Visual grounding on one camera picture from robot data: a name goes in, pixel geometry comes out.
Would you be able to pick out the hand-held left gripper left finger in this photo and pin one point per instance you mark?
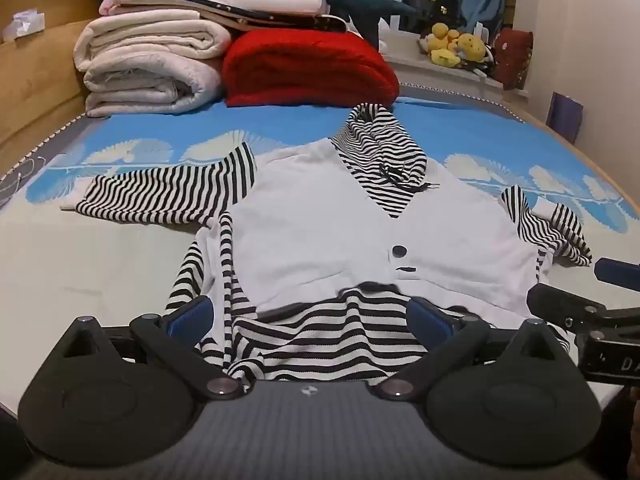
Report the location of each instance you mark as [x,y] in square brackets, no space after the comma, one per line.
[190,317]

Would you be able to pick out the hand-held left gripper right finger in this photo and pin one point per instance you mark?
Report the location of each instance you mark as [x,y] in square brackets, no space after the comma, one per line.
[430,321]

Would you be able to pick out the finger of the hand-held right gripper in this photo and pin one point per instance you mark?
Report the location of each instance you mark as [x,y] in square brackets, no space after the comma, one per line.
[617,271]
[555,302]

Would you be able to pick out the striped hooded top white vest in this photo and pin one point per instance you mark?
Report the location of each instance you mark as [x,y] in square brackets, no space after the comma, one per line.
[325,220]

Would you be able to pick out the purple board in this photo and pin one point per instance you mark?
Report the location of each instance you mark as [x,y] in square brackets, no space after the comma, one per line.
[565,117]

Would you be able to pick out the blue printed bed sheet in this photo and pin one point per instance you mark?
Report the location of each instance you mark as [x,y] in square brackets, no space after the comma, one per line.
[450,130]

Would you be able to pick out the dark red cushion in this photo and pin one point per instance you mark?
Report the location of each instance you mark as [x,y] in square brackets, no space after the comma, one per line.
[512,57]

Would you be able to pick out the black striped plush toy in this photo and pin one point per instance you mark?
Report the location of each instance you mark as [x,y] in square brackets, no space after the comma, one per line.
[487,62]

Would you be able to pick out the cream folded blanket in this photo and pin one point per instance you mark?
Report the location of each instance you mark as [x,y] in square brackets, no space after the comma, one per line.
[145,65]

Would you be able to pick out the white window sill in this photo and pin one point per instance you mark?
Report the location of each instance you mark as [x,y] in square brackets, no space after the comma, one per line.
[420,62]

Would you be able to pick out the yellow plush toy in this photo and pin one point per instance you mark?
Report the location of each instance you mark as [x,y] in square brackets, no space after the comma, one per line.
[471,46]
[446,57]
[441,32]

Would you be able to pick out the red folded blanket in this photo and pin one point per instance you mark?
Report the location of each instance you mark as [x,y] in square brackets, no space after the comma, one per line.
[305,65]

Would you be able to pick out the dark star-print folded blanket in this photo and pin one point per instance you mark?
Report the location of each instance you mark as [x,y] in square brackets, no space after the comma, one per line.
[300,21]

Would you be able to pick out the teal shark plush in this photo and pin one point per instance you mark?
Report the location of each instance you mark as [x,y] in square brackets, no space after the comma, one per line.
[350,0]

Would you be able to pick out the clear tissue pack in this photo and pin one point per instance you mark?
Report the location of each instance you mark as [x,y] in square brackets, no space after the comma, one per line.
[22,22]

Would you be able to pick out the wooden bed frame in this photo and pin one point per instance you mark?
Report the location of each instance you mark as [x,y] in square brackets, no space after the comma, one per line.
[35,85]

